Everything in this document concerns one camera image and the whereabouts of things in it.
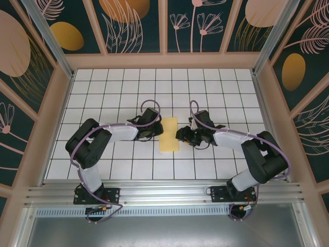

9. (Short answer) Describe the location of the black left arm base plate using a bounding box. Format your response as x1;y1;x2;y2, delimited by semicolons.
74;187;121;205

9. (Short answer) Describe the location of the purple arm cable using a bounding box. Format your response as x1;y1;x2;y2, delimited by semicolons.
70;99;162;224
189;100;291;222

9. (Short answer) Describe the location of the aluminium side rail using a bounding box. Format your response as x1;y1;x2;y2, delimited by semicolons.
251;73;293;183

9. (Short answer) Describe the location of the slotted grey cable duct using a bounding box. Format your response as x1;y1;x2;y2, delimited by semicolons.
35;207;232;217

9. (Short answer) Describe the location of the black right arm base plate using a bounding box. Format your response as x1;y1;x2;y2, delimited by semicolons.
210;185;258;203

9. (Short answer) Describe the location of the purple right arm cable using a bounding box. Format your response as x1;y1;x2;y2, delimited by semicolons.
189;100;291;222

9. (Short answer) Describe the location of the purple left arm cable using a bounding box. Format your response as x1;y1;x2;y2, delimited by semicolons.
70;99;162;224

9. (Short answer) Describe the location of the white gridded mat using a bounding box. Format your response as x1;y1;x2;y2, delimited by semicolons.
45;68;280;181

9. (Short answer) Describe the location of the aluminium frame post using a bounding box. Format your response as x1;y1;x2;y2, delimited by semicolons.
251;0;296;76
20;0;76;79

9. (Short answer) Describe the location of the aluminium mounting rail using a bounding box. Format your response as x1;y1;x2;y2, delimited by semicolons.
24;181;305;206

